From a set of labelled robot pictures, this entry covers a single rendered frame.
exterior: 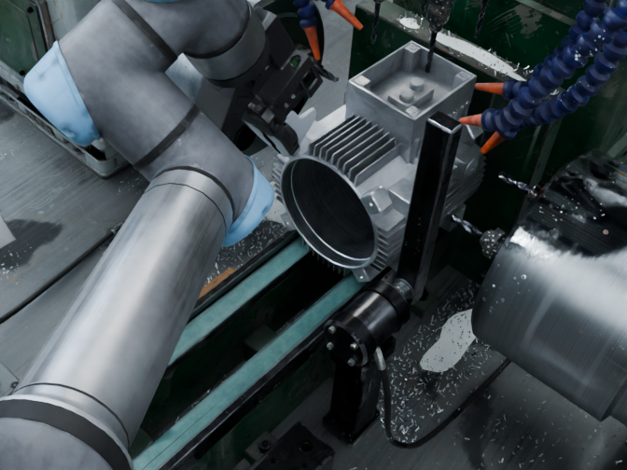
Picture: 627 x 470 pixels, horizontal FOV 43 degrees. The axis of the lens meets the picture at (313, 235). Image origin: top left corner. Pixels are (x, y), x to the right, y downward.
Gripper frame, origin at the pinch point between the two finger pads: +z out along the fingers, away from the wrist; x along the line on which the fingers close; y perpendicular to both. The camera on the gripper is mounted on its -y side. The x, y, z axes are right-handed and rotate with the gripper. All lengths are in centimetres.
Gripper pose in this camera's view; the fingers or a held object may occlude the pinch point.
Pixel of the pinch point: (285, 153)
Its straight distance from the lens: 93.6
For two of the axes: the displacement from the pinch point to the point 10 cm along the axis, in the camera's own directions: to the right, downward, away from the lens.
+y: 6.0, -8.0, 0.9
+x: -7.5, -5.1, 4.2
